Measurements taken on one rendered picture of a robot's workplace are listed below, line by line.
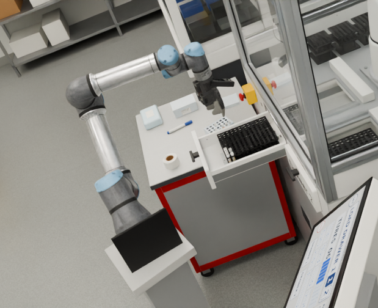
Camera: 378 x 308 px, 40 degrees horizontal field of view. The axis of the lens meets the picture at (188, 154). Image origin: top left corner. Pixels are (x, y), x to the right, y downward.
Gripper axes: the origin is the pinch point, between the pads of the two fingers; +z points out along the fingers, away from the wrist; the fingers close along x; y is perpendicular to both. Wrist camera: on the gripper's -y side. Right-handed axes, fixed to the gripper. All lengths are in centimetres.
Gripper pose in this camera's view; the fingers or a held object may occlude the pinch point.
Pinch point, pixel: (221, 112)
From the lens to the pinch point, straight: 235.0
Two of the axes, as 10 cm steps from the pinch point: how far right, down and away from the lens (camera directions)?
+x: 4.0, 4.4, -8.0
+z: 3.4, 7.5, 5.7
